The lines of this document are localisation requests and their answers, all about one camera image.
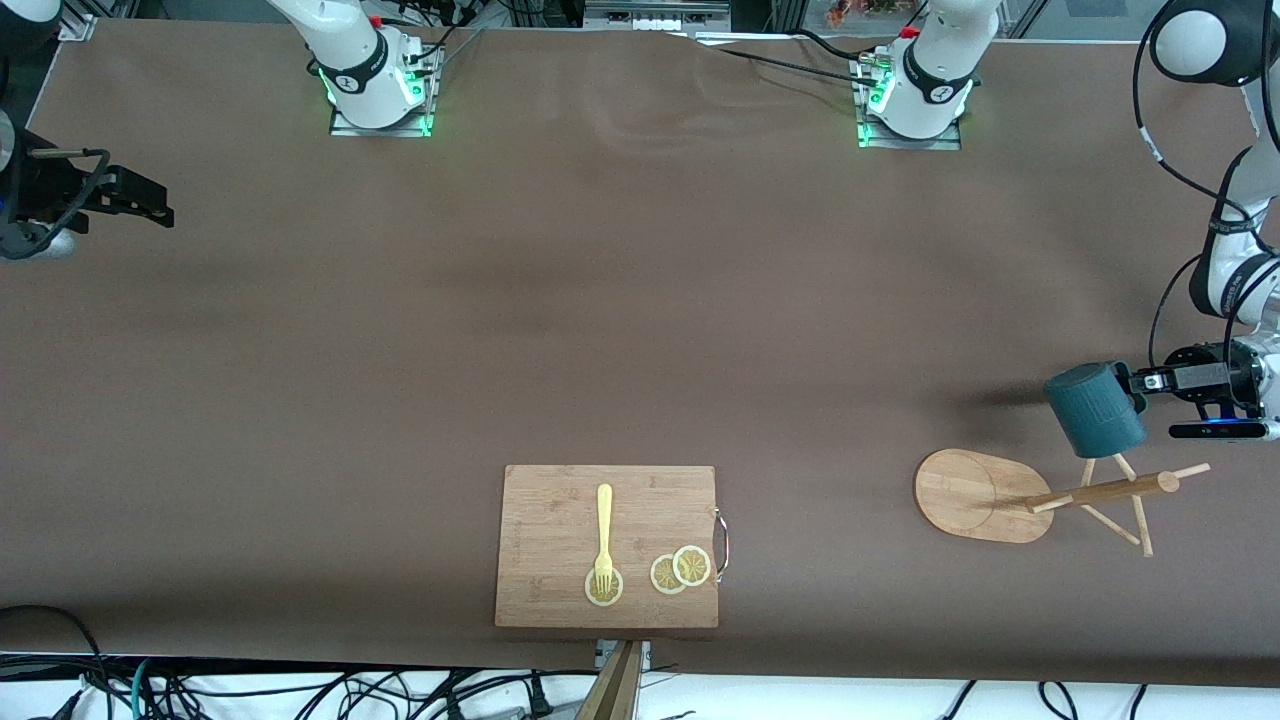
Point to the metal post bracket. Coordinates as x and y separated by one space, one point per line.
603 652

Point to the brown table cover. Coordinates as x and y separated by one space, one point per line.
640 300

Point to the white power strip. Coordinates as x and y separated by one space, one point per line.
655 15

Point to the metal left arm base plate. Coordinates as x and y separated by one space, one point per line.
905 142

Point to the wooden mug rack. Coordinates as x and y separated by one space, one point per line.
970 495

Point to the lemon slice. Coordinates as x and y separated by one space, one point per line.
591 592
662 577
692 565

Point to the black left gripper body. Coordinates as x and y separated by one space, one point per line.
1203 377

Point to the yellow plastic fork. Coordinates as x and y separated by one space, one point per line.
604 520

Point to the bamboo cutting board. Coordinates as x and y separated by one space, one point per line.
560 520

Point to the teal mug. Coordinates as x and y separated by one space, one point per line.
1095 410

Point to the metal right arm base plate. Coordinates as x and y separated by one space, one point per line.
380 130

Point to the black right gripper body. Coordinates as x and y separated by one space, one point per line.
48 187

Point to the wooden post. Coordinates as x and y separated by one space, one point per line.
612 690

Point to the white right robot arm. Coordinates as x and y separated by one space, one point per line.
350 40

